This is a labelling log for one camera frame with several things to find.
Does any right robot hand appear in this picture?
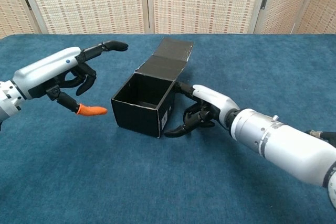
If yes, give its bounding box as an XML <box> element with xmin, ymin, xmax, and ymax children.
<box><xmin>164</xmin><ymin>82</ymin><xmax>241</xmax><ymax>138</ymax></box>

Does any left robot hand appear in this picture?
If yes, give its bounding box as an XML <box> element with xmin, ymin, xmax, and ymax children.
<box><xmin>12</xmin><ymin>40</ymin><xmax>129</xmax><ymax>118</ymax></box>

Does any black cardboard box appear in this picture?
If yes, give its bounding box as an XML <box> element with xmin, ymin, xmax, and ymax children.
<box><xmin>110</xmin><ymin>37</ymin><xmax>194</xmax><ymax>138</ymax></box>

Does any blue cloth-covered table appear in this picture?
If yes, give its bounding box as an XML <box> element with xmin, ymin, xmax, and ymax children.
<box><xmin>0</xmin><ymin>33</ymin><xmax>336</xmax><ymax>224</ymax></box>

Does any orange thumb finger cot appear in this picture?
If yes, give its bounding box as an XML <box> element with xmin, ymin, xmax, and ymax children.
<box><xmin>77</xmin><ymin>103</ymin><xmax>109</xmax><ymax>118</ymax></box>

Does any woven folding screen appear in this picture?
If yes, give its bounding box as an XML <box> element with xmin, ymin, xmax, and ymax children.
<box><xmin>0</xmin><ymin>0</ymin><xmax>336</xmax><ymax>36</ymax></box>

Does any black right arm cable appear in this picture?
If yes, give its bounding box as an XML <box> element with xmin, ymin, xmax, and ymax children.
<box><xmin>304</xmin><ymin>129</ymin><xmax>336</xmax><ymax>148</ymax></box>

